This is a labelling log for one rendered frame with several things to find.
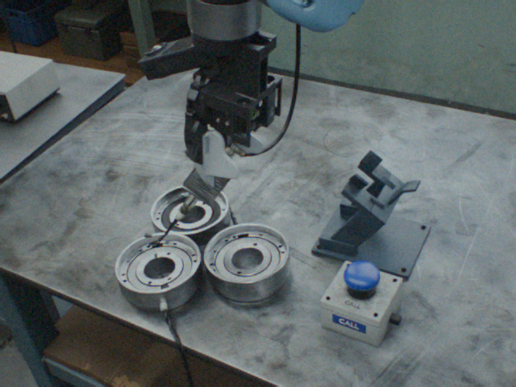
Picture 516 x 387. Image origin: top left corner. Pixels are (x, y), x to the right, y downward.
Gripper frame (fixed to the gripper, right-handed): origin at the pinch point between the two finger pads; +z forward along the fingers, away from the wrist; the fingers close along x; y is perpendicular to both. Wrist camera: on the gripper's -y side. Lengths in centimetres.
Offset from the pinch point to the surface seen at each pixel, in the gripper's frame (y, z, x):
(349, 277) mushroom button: 21.4, 1.6, -6.0
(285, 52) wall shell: -71, 84, 155
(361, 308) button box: 23.7, 4.0, -7.2
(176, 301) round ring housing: 3.4, 9.5, -13.5
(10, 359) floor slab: -71, 102, 3
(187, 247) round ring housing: -0.2, 8.8, -6.2
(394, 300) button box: 26.2, 4.9, -3.6
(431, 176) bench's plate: 21.6, 9.2, 23.8
